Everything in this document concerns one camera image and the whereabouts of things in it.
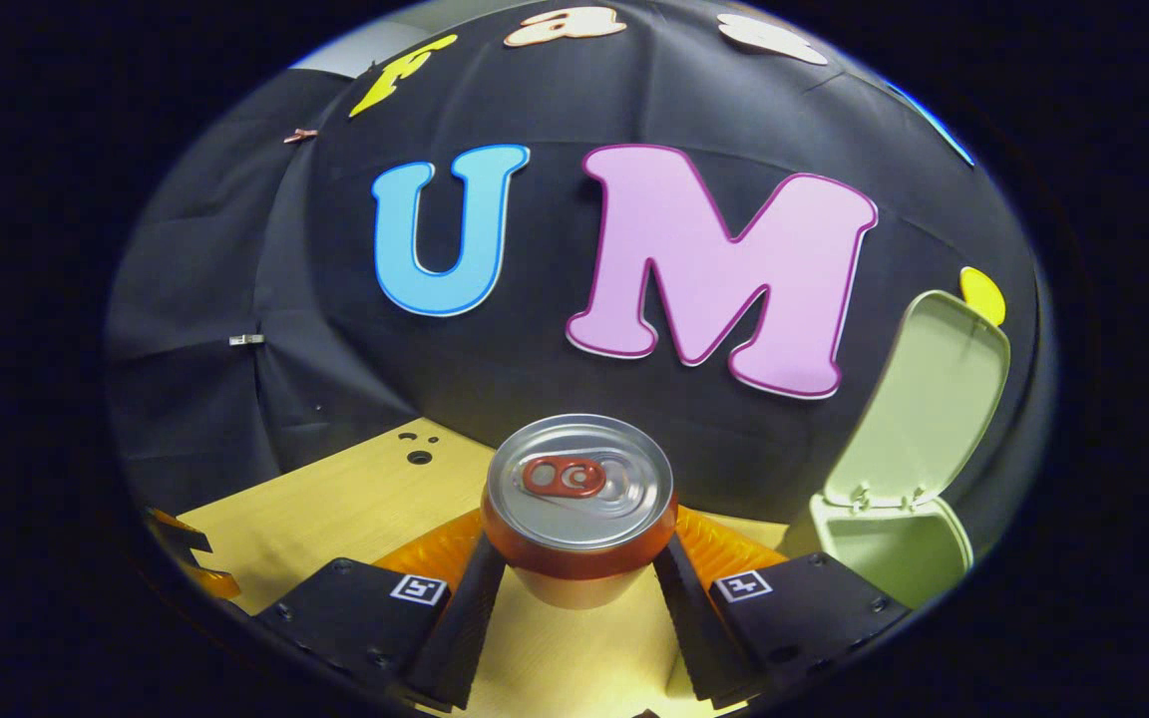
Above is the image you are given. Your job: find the wooden desktop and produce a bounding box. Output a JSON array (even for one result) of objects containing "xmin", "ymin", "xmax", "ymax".
[{"xmin": 176, "ymin": 417, "xmax": 815, "ymax": 718}]

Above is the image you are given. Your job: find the orange pop can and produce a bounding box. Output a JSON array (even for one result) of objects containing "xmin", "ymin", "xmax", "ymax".
[{"xmin": 481, "ymin": 414, "xmax": 679, "ymax": 610}]

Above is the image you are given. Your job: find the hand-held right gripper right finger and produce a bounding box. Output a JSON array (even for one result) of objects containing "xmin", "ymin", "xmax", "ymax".
[{"xmin": 652, "ymin": 506, "xmax": 910, "ymax": 704}]

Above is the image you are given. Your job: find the black backdrop cloth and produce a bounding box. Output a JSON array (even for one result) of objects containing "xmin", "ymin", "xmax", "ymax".
[{"xmin": 106, "ymin": 0, "xmax": 1044, "ymax": 559}]

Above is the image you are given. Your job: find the pale green desktop garbage bin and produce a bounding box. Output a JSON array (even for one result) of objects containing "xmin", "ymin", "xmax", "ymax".
[{"xmin": 809, "ymin": 290, "xmax": 1012, "ymax": 610}]

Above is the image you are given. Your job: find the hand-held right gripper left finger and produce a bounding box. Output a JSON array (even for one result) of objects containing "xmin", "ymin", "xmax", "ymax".
[{"xmin": 255, "ymin": 509, "xmax": 508, "ymax": 711}]

